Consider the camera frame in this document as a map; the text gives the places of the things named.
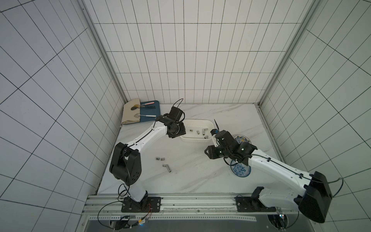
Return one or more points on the blue white patterned bowl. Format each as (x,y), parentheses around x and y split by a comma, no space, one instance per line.
(240,170)

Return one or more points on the black handled spoon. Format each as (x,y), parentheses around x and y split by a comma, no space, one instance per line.
(142,106)

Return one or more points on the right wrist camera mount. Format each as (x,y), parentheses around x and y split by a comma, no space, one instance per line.
(214,132)

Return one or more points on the beige folded cloth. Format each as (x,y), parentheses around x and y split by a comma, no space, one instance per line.
(128,116)

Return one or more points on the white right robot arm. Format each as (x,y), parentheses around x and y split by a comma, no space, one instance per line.
(307,193)

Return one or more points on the blue yellow patterned bowl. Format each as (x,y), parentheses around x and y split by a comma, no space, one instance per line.
(242,139)

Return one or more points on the white plastic storage box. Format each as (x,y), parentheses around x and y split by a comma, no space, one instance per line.
(197,124)

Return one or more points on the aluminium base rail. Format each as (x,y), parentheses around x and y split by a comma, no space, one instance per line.
(198,206)

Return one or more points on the white handled spoon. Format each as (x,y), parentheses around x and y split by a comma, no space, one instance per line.
(148,116)

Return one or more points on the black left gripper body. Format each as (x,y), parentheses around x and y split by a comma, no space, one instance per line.
(178,130)

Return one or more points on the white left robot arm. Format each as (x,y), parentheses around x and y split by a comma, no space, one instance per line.
(126,164)

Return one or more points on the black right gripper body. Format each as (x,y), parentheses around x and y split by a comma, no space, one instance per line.
(221,136)

